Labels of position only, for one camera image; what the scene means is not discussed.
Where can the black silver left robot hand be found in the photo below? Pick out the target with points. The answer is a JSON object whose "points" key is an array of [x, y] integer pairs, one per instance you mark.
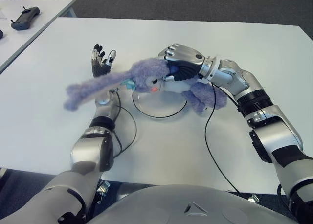
{"points": [[100, 67]]}

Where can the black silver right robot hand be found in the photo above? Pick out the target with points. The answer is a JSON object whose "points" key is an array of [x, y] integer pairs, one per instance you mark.
{"points": [[185, 56]]}

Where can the purple plush bunny doll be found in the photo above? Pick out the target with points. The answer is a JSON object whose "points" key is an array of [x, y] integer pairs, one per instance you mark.
{"points": [[146, 72]]}

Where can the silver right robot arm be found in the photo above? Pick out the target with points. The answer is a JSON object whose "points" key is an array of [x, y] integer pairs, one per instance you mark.
{"points": [[276, 126]]}

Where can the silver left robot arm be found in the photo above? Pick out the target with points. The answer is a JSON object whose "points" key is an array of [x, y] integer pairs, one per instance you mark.
{"points": [[85, 148]]}

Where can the white plate black rim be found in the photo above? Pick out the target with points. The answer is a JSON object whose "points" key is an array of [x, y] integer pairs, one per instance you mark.
{"points": [[161, 104]]}

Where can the white side table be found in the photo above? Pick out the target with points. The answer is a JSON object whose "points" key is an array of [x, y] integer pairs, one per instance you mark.
{"points": [[36, 16]]}

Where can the black handheld controller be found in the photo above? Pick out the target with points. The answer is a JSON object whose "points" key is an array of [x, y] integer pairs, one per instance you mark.
{"points": [[25, 18]]}

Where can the dark rounded device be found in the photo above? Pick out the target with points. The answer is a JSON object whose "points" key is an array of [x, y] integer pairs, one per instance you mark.
{"points": [[1, 34]]}

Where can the metal table clamp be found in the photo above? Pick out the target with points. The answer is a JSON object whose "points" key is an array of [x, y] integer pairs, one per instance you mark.
{"points": [[102, 187], [253, 198]]}

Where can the grey robot torso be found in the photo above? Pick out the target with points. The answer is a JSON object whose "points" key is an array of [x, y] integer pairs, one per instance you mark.
{"points": [[195, 207]]}

